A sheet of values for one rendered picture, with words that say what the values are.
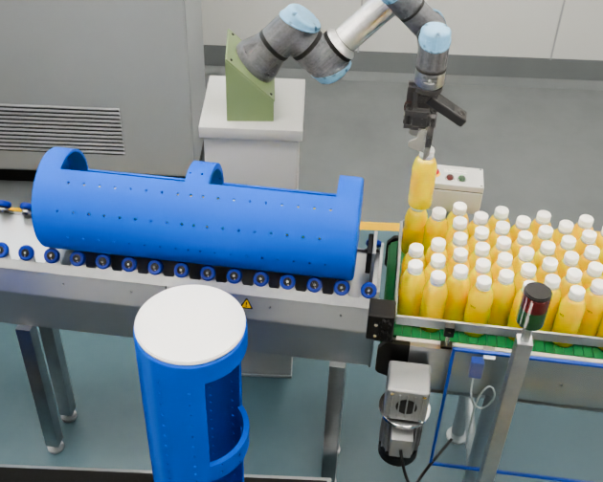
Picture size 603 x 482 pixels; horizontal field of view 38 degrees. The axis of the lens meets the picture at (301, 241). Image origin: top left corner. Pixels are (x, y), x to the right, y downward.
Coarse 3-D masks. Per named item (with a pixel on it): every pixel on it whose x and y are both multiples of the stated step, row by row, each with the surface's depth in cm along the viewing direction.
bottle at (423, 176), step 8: (416, 160) 231; (432, 160) 230; (416, 168) 231; (424, 168) 230; (432, 168) 230; (416, 176) 232; (424, 176) 231; (432, 176) 232; (416, 184) 233; (424, 184) 233; (432, 184) 234; (416, 192) 235; (424, 192) 234; (432, 192) 236; (408, 200) 240; (416, 200) 237; (424, 200) 236; (432, 200) 239; (416, 208) 238; (424, 208) 238
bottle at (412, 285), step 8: (408, 272) 229; (408, 280) 229; (416, 280) 228; (424, 280) 230; (400, 288) 233; (408, 288) 230; (416, 288) 229; (400, 296) 234; (408, 296) 232; (416, 296) 232; (400, 304) 235; (408, 304) 233; (416, 304) 233; (400, 312) 237; (408, 312) 235; (416, 312) 236
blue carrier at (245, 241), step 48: (48, 192) 230; (96, 192) 229; (144, 192) 228; (192, 192) 227; (240, 192) 227; (288, 192) 227; (48, 240) 237; (96, 240) 233; (144, 240) 231; (192, 240) 229; (240, 240) 227; (288, 240) 225; (336, 240) 224
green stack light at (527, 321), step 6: (522, 312) 198; (516, 318) 202; (522, 318) 199; (528, 318) 197; (534, 318) 197; (540, 318) 197; (522, 324) 200; (528, 324) 198; (534, 324) 198; (540, 324) 199; (528, 330) 199; (534, 330) 199
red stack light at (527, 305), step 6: (522, 300) 197; (528, 300) 195; (522, 306) 198; (528, 306) 195; (534, 306) 195; (540, 306) 194; (546, 306) 195; (528, 312) 196; (534, 312) 196; (540, 312) 196; (546, 312) 197
